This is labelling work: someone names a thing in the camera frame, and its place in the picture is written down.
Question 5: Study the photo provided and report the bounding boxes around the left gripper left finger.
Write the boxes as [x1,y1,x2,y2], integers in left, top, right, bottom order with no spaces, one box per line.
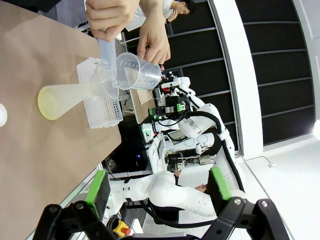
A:
[32,169,113,240]

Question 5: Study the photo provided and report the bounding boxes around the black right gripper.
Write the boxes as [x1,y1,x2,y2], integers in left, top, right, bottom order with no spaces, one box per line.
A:
[147,95,188,117]

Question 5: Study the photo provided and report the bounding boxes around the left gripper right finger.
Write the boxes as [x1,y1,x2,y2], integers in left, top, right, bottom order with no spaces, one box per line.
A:
[199,166,291,240]

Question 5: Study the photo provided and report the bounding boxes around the clear plastic measuring beaker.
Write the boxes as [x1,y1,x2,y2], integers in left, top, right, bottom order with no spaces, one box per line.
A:
[113,52,163,91]

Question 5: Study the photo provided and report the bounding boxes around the clear graduated cylinder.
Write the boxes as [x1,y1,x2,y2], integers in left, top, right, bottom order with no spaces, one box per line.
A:
[97,29,119,85]

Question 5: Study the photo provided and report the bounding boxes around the white round flask cap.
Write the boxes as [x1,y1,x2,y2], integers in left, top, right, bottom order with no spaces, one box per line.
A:
[0,103,8,128]

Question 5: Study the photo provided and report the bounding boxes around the person's left forearm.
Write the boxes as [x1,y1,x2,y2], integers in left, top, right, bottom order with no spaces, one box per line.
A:
[138,0,167,26]

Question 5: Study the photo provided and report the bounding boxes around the person's left hand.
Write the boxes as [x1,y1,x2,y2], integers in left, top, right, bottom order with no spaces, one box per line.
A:
[136,21,172,67]

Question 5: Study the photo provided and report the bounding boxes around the person's right hand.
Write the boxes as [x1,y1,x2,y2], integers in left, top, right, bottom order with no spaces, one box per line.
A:
[84,0,141,43]

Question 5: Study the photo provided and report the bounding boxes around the brown top background table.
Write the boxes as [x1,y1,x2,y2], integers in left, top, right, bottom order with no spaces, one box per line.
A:
[129,88,156,125]

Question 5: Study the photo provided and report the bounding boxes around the yellow emergency stop button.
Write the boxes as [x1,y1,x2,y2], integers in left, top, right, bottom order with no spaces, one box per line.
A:
[112,219,131,237]

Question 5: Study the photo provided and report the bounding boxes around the white control cabinet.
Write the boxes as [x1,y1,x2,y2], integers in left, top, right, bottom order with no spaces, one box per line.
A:
[141,122,167,176]

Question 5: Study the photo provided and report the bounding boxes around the translucent plastic funnel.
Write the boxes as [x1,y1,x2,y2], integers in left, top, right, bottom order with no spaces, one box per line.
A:
[88,66,120,100]

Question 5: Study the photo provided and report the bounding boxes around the white perforated plastic basket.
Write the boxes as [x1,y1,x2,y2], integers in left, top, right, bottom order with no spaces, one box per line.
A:
[76,56,124,130]

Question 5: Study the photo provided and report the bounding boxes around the translucent plastic conical flask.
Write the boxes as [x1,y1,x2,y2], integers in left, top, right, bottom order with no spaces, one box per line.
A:
[37,81,101,122]

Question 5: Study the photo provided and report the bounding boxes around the background person white shirt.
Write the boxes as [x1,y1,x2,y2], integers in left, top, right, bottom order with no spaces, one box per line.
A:
[161,0,197,25]

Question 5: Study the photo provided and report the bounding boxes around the white right wrist camera block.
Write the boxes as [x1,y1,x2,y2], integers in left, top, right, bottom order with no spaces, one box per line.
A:
[160,79,181,89]

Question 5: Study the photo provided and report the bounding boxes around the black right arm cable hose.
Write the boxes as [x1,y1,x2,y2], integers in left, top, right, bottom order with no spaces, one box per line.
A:
[139,110,246,229]

